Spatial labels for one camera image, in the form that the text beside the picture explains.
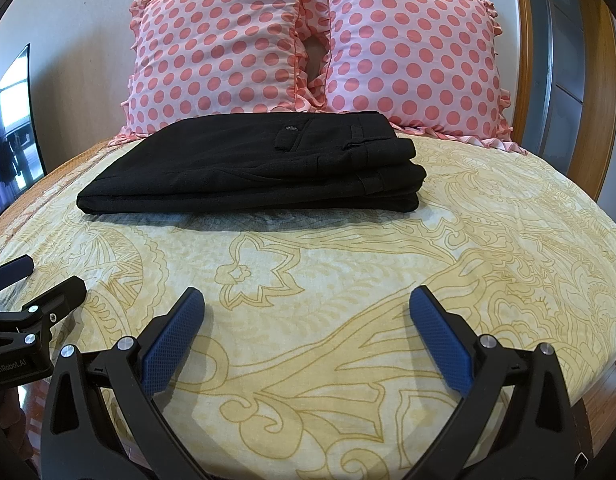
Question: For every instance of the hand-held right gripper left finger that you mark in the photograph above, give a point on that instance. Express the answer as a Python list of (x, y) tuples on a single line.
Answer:
[(170, 347)]

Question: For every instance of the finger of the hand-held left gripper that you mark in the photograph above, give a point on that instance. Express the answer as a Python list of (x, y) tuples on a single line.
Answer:
[(63, 296), (10, 270)]

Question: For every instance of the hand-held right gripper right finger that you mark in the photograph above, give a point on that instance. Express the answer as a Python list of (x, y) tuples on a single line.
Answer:
[(443, 347)]

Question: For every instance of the black pants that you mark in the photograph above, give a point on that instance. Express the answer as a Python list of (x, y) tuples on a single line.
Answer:
[(213, 170)]

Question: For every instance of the orange woven bed mat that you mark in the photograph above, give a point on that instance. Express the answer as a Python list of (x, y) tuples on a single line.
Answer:
[(48, 185)]

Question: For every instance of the yellow patterned bed sheet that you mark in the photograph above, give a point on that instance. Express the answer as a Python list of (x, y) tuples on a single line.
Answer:
[(363, 285)]

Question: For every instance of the pink polka dot pillow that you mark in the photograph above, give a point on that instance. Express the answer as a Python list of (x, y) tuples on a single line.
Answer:
[(218, 50), (413, 50)]

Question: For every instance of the wooden headboard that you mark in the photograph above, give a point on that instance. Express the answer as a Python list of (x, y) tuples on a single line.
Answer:
[(568, 60)]

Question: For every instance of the black-framed wall mirror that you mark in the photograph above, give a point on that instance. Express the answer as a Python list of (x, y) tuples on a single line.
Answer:
[(13, 135)]

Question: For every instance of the brown wooden bed frame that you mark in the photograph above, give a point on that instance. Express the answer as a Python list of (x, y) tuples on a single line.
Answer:
[(585, 412)]

